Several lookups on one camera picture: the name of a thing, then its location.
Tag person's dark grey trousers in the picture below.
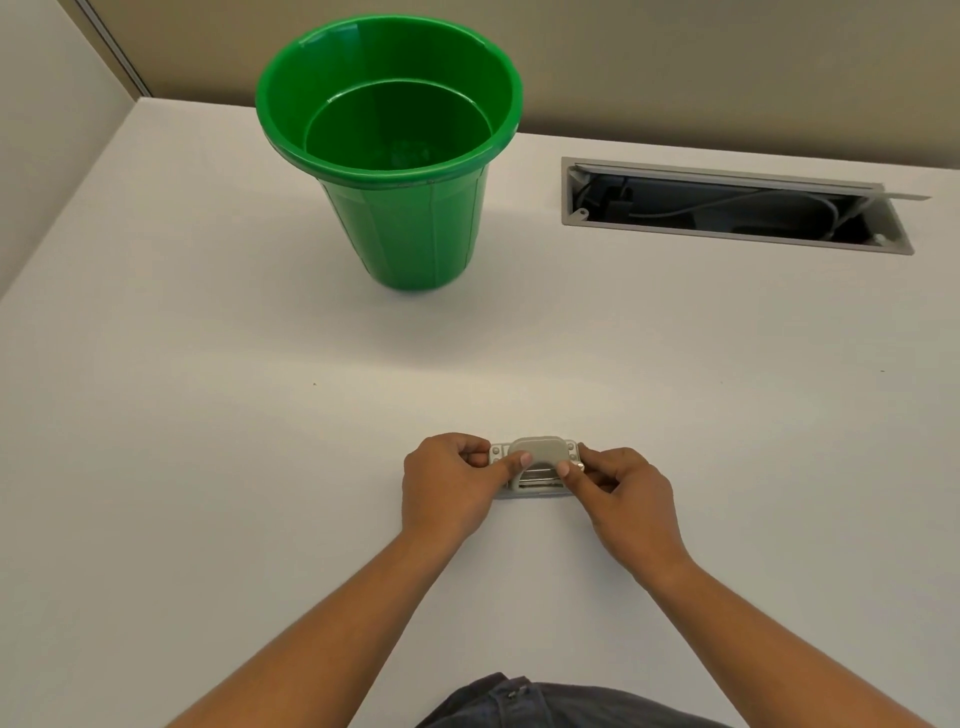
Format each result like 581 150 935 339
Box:
414 672 736 728

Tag person's right hand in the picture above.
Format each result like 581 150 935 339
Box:
556 447 693 584

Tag person's right forearm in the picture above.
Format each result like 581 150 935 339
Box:
630 551 960 728

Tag grey partition trim strip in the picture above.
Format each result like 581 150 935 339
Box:
75 0 155 100

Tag person's left hand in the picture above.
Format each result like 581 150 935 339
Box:
401 432 534 554

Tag white cable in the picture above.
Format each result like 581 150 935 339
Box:
627 189 864 245

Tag person's left forearm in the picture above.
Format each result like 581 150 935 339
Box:
166 528 481 728

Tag green plastic bucket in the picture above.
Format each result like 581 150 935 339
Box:
255 15 525 294

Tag small grey plastic device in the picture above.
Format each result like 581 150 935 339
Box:
487 435 588 501

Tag grey desk cable tray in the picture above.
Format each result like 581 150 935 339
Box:
560 156 933 258

